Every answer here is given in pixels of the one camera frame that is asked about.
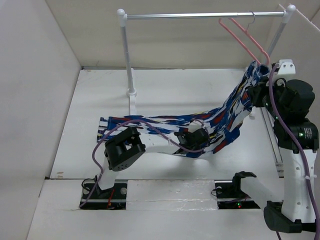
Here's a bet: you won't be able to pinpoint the pink plastic hanger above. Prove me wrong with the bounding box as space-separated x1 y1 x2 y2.
218 11 271 66

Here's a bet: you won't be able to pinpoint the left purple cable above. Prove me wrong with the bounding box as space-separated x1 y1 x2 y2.
79 119 208 208

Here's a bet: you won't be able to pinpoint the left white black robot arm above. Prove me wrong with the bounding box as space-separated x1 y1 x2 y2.
93 126 210 199

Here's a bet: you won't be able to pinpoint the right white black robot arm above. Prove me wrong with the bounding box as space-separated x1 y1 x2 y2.
231 79 320 240

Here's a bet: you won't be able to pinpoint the blue white red patterned trousers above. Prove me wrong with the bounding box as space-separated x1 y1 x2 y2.
97 61 270 158

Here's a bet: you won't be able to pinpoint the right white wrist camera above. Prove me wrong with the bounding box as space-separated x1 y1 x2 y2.
272 59 296 81

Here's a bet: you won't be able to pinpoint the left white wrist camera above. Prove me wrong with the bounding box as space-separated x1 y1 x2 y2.
188 119 205 133

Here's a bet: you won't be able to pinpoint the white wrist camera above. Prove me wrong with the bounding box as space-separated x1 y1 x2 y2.
188 119 205 133
272 59 296 81

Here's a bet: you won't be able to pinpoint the white metal clothes rack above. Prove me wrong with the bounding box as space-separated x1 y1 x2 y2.
116 4 297 115

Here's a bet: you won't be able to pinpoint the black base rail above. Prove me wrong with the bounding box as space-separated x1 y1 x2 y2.
79 178 259 211

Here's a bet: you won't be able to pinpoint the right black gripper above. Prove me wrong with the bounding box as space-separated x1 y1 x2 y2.
248 75 287 121

